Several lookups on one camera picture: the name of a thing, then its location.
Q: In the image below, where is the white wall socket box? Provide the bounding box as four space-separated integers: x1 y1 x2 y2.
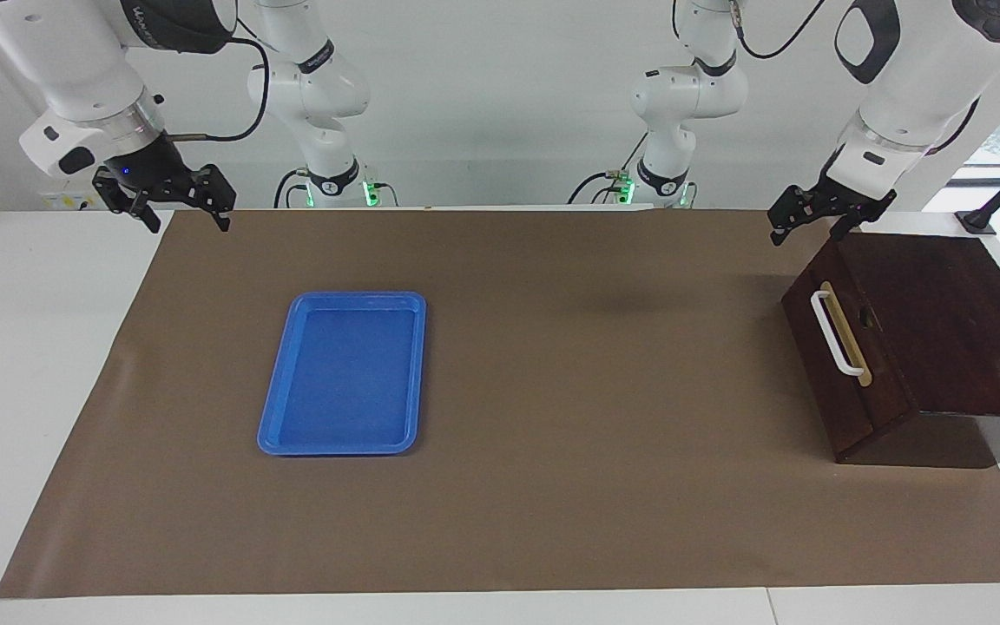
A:
38 189 109 211

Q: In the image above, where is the wooden drawer with white handle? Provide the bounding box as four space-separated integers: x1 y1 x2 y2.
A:
782 243 891 439

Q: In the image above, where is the dark wooden cabinet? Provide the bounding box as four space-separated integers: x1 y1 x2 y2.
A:
782 232 1000 464

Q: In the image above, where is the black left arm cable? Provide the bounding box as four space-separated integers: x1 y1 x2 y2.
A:
730 0 826 62

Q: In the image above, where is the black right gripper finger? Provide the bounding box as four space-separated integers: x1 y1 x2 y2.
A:
92 169 162 234
194 163 236 233

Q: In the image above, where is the black right base cable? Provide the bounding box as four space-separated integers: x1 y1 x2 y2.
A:
274 168 314 209

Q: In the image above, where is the blue plastic tray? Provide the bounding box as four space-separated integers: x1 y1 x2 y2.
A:
257 291 427 457

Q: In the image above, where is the brown table mat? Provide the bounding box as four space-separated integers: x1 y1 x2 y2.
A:
0 207 1000 600

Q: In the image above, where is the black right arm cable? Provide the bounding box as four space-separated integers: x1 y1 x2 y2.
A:
161 17 272 144

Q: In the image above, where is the black left base cable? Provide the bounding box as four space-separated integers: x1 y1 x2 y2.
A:
568 130 650 205

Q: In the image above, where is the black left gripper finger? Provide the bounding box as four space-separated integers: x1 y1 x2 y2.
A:
767 185 818 247
830 198 896 242

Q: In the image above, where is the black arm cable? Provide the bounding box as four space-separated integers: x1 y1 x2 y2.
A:
161 17 272 144
730 0 826 62

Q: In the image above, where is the black base cable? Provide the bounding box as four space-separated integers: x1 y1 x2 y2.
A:
568 130 650 205
274 168 314 209

